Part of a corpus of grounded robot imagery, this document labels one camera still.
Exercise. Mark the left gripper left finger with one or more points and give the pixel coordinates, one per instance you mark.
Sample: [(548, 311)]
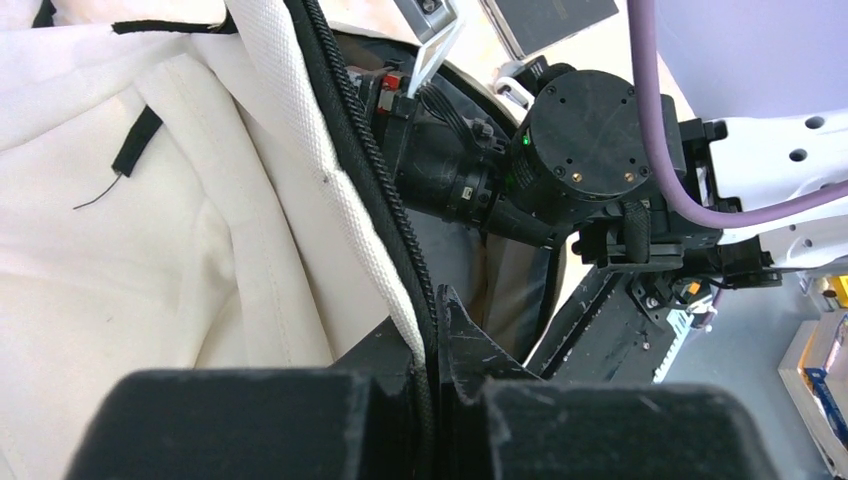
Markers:
[(355, 419)]

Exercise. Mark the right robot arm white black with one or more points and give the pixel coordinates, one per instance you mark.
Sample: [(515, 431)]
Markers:
[(642, 191)]

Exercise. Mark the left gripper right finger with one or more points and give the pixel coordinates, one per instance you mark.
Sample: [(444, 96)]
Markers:
[(499, 421)]

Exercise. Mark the beige canvas student bag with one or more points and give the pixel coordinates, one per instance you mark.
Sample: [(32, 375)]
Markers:
[(160, 208)]

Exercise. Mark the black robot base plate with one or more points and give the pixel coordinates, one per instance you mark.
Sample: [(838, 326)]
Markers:
[(600, 335)]

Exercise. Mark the black book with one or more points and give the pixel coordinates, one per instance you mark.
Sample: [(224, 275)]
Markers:
[(527, 27)]

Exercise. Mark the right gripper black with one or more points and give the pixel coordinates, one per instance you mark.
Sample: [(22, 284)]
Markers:
[(441, 162)]

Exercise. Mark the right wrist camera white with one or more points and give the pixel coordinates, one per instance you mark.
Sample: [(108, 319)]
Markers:
[(437, 26)]

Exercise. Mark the white cable duct strip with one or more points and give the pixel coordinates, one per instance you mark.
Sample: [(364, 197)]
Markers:
[(680, 323)]

